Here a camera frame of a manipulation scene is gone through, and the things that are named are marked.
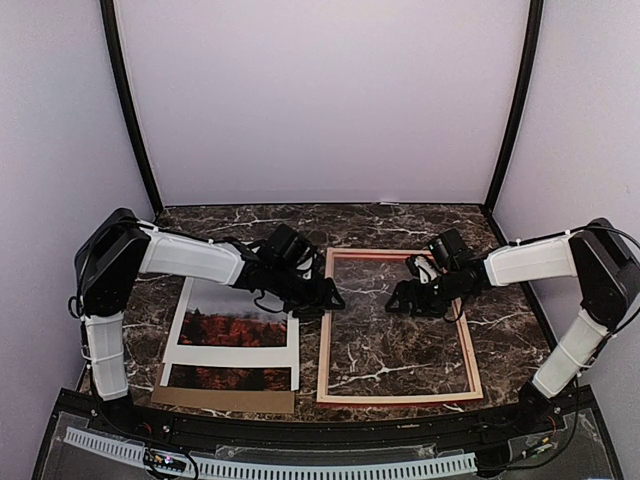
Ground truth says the white mat board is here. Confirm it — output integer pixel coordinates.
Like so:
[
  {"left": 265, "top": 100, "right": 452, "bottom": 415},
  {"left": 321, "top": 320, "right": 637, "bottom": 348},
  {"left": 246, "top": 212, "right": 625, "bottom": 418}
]
[{"left": 160, "top": 240, "right": 301, "bottom": 394}]

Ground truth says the brown cardboard backing board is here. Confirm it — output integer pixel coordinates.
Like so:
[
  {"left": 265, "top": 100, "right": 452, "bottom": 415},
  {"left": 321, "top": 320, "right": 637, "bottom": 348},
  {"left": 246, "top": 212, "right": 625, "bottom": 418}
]
[{"left": 151, "top": 364, "right": 295, "bottom": 414}]

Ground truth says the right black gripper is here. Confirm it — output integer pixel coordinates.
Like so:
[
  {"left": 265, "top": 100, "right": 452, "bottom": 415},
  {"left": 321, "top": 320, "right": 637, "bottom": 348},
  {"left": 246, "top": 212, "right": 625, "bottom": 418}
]
[{"left": 385, "top": 268, "right": 464, "bottom": 318}]

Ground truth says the left black corner post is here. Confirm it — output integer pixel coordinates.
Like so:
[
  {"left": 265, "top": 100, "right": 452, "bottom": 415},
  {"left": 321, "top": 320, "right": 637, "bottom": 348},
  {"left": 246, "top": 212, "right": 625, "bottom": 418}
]
[{"left": 99, "top": 0, "right": 164, "bottom": 216}]

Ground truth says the clear acrylic sheet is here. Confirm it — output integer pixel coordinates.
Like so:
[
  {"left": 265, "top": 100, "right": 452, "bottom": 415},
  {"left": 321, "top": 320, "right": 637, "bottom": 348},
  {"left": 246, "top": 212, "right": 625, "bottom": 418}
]
[{"left": 328, "top": 258, "right": 470, "bottom": 397}]

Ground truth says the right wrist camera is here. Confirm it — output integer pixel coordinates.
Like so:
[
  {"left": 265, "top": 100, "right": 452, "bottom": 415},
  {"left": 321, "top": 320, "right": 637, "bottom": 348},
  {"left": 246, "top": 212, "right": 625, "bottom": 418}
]
[{"left": 405, "top": 254, "right": 440, "bottom": 284}]

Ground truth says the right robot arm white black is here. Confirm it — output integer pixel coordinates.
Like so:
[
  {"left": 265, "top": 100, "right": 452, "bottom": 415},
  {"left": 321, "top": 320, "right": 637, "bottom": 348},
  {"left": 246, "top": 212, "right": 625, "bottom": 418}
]
[{"left": 385, "top": 218, "right": 639, "bottom": 434}]

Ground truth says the autumn forest photo print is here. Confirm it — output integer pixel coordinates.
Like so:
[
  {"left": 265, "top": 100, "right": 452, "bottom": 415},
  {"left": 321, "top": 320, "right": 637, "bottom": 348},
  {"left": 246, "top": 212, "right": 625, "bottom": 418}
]
[{"left": 167, "top": 284, "right": 296, "bottom": 394}]

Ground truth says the black front rail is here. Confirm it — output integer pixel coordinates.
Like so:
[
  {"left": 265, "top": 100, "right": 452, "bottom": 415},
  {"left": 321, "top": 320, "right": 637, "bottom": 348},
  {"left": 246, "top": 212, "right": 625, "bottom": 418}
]
[{"left": 84, "top": 399, "right": 556, "bottom": 454}]

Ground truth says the white slotted cable duct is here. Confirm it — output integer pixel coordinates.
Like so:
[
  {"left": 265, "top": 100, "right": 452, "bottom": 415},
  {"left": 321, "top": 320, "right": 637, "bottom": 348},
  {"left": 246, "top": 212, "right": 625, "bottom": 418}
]
[{"left": 63, "top": 427, "right": 477, "bottom": 479}]

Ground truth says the red wooden picture frame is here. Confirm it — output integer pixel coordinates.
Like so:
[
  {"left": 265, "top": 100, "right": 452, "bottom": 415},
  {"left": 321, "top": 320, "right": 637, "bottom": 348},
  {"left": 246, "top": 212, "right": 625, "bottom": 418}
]
[{"left": 316, "top": 248, "right": 484, "bottom": 408}]

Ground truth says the right black corner post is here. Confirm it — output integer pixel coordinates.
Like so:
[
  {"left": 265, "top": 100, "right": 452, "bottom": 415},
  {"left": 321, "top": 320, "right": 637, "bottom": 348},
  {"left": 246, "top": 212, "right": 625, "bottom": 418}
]
[{"left": 483, "top": 0, "right": 544, "bottom": 215}]

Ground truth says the black corner post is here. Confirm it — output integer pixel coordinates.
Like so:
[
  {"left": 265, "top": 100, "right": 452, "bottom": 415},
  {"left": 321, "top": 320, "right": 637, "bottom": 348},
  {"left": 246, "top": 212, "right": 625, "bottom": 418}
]
[
  {"left": 483, "top": 0, "right": 544, "bottom": 215},
  {"left": 99, "top": 0, "right": 164, "bottom": 216}
]

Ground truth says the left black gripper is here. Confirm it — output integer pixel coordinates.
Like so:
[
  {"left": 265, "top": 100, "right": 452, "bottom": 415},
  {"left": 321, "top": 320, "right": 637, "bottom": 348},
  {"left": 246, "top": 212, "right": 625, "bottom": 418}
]
[{"left": 268, "top": 264, "right": 346, "bottom": 318}]

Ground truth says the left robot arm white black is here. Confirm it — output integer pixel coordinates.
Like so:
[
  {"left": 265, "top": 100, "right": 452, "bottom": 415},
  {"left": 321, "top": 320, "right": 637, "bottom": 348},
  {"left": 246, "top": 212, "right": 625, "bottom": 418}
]
[{"left": 68, "top": 208, "right": 346, "bottom": 436}]

